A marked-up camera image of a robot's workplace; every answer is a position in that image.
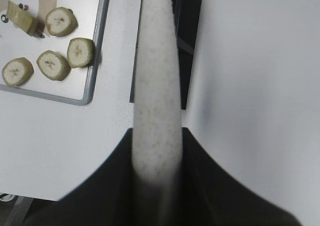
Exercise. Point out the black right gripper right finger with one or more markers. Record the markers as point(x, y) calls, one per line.
point(212, 197)

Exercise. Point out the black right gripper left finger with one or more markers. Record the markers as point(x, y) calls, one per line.
point(105, 198)

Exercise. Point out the banana slice lower middle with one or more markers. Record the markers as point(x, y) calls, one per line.
point(53, 65)

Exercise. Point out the banana slice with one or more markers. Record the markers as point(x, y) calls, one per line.
point(80, 52)
point(17, 72)
point(60, 22)
point(53, 65)

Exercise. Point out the banana slice far right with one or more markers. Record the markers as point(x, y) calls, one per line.
point(80, 52)

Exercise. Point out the banana slice bottom left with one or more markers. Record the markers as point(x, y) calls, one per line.
point(17, 72)

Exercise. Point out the banana slice upper right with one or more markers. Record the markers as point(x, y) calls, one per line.
point(60, 22)

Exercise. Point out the thick banana chunk centre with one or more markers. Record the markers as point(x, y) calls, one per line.
point(22, 19)

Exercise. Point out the black knife stand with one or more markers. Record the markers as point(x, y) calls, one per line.
point(186, 15)

